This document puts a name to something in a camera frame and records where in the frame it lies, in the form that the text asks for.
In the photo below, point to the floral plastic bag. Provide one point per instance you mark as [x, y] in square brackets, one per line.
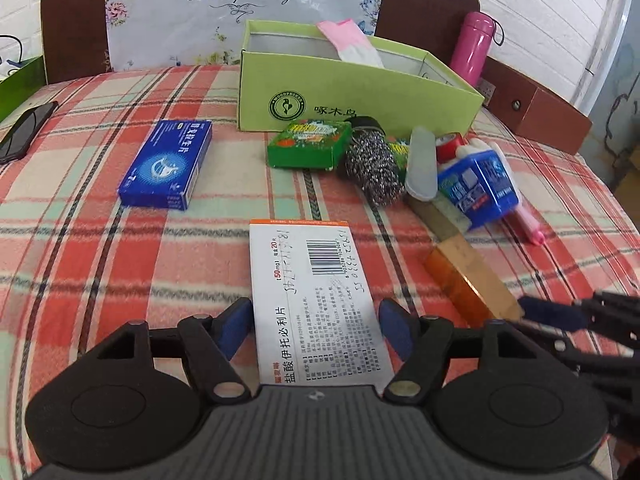
[200, 25]

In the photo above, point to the pink pen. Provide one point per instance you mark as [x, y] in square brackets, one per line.
[530, 227]

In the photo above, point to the plaid bed sheet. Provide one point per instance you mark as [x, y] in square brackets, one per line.
[100, 260]

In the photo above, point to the white medicine box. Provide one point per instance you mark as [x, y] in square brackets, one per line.
[310, 310]

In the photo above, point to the light green cardboard box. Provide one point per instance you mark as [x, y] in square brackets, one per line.
[350, 85]

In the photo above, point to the red tape roll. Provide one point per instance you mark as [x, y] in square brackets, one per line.
[448, 147]

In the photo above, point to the pink thermos bottle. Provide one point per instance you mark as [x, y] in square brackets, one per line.
[470, 45]

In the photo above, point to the black tape roll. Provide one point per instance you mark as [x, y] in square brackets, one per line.
[369, 122]

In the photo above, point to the clear toothpick packet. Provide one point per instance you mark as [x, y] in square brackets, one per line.
[465, 280]

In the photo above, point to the green printed carton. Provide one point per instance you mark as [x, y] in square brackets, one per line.
[305, 152]
[398, 150]

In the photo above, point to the green paper bag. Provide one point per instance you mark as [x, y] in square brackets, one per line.
[22, 87]

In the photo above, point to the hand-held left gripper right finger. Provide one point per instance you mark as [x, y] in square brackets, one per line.
[395, 325]

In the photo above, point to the black smartphone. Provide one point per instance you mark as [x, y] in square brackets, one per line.
[25, 130]

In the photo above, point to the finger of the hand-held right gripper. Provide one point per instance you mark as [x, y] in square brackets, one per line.
[600, 365]
[550, 312]

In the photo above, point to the steel wool scrubber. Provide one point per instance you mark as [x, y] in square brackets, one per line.
[372, 170]

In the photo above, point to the brown wooden drawer box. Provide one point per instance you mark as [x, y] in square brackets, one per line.
[545, 115]

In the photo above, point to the blue and white cleaner pack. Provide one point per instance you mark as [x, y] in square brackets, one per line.
[475, 190]

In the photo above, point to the grey white oblong case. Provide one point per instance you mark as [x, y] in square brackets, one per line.
[422, 170]

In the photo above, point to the blue medicine box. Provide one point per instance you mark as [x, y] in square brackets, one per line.
[165, 165]

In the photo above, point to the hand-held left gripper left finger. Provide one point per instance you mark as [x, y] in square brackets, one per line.
[235, 324]

